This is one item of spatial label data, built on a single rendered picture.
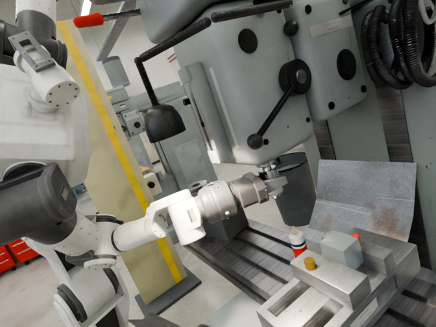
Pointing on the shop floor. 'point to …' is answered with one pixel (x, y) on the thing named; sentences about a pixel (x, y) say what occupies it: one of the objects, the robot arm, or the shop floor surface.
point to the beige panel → (123, 185)
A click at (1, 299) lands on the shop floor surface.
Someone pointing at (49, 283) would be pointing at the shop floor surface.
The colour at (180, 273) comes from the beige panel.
